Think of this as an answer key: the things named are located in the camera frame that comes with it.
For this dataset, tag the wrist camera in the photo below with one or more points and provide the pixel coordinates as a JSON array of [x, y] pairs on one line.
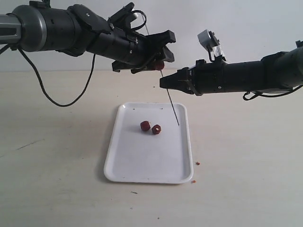
[[212, 45], [124, 17]]

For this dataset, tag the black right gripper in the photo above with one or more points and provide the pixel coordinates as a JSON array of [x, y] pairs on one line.
[[204, 78]]

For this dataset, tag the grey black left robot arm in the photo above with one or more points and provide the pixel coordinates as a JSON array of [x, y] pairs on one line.
[[38, 27]]

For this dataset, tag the thin metal skewer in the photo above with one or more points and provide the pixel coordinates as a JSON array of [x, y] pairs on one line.
[[173, 109]]

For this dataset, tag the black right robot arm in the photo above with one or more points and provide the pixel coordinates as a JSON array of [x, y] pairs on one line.
[[275, 73]]

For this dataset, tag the white rectangular plastic tray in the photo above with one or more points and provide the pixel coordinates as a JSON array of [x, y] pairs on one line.
[[136, 156]]

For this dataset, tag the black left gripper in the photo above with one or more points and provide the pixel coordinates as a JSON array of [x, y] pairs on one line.
[[132, 52]]

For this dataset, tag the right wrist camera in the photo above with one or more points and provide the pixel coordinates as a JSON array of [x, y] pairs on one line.
[[212, 45]]

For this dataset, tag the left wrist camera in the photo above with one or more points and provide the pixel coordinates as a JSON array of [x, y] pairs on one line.
[[124, 17]]

